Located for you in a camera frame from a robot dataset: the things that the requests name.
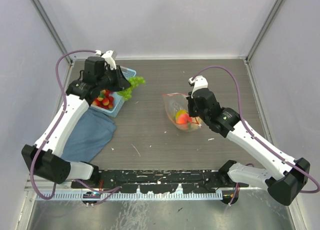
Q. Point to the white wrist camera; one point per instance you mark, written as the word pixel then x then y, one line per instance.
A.
pixel 197 83
pixel 109 57

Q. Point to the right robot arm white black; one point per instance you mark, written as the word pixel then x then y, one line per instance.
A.
pixel 281 175

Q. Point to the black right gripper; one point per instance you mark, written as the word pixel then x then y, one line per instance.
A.
pixel 190 101

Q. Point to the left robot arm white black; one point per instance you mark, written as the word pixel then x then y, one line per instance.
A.
pixel 43 159

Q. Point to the slotted cable duct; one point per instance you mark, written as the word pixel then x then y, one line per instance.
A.
pixel 93 196

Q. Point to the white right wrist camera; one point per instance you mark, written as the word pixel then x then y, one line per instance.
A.
pixel 197 83

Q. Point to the orange peach fruit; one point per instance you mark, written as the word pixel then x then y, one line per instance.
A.
pixel 184 119

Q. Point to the red strawberries pile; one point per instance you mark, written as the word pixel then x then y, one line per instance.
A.
pixel 104 100

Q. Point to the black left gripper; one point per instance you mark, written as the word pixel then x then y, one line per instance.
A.
pixel 121 83

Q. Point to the blue cloth towel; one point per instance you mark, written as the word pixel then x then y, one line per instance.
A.
pixel 92 133

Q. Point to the clear zip bag orange zipper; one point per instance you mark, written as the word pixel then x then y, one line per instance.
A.
pixel 176 107

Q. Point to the yellow star fruit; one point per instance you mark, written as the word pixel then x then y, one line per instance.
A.
pixel 180 112

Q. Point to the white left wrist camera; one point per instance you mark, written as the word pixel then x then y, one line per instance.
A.
pixel 109 57

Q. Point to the green grape bunch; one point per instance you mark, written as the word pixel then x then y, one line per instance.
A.
pixel 135 82

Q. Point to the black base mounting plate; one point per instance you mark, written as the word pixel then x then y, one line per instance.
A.
pixel 160 181

